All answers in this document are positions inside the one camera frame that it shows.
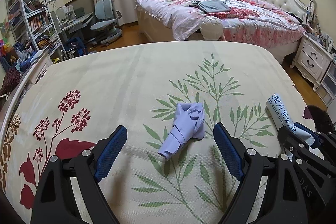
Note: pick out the floral tablecloth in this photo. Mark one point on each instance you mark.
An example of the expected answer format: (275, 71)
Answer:
(80, 101)

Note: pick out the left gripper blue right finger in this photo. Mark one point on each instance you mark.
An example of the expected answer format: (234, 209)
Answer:
(283, 200)

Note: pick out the pink floral quilt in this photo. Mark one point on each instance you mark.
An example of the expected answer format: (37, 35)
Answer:
(249, 21)

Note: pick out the bed with white headboard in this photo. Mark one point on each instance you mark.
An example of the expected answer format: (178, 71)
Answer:
(211, 27)

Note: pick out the translucent plastic drawer unit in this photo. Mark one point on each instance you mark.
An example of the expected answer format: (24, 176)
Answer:
(327, 88)

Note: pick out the white bookshelf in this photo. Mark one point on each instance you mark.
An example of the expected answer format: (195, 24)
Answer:
(33, 28)

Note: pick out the black trash bin with liner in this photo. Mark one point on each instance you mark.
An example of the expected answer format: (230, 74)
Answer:
(322, 121)

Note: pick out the white nightstand with drawers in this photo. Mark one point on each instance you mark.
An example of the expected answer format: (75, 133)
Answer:
(312, 60)

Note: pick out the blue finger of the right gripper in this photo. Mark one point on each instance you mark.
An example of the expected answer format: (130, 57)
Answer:
(307, 135)
(291, 143)

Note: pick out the camel milk powder sachet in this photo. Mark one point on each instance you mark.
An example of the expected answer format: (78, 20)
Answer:
(280, 114)

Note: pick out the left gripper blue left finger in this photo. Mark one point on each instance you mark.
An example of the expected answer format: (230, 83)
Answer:
(55, 201)

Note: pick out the lavender paper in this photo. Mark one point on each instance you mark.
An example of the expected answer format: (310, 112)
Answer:
(188, 124)

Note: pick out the study desk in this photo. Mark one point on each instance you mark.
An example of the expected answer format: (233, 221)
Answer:
(67, 26)

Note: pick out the folded grey cloth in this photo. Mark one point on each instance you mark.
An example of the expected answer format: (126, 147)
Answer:
(211, 6)

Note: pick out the grey-blue desk chair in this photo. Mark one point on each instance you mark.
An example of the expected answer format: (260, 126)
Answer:
(107, 25)

